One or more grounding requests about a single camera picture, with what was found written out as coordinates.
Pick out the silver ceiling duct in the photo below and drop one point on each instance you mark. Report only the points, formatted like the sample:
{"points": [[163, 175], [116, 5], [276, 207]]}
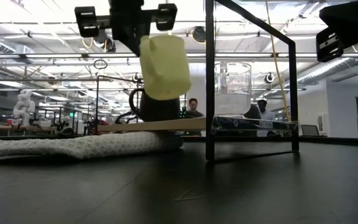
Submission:
{"points": [[331, 70]]}

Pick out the white wall box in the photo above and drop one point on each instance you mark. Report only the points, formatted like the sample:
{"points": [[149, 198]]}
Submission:
{"points": [[323, 124]]}

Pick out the white robot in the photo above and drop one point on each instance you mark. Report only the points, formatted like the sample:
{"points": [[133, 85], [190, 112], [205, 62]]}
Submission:
{"points": [[23, 107]]}

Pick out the clear plastic cup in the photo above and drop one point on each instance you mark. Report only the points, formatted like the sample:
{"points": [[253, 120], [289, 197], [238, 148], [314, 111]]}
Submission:
{"points": [[233, 102]]}

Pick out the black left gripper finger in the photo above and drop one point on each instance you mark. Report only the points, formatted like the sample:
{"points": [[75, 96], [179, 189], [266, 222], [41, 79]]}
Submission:
{"points": [[129, 35]]}

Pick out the dark office chair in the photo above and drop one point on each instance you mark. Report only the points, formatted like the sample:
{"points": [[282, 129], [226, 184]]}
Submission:
{"points": [[311, 130]]}

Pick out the person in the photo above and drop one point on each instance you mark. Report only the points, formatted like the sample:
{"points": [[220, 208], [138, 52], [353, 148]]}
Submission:
{"points": [[193, 105], [264, 107]]}

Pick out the white waffle cloth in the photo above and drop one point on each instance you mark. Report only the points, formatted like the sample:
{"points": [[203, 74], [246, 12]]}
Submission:
{"points": [[73, 146]]}

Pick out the black table frame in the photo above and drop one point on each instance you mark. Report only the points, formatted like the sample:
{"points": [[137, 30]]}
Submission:
{"points": [[337, 141]]}

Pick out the black mug with green inside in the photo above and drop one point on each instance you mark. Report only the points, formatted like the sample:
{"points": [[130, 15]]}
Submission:
{"points": [[160, 110]]}

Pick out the yellow mug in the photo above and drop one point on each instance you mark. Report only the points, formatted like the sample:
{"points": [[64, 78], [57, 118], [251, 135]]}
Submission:
{"points": [[166, 68]]}

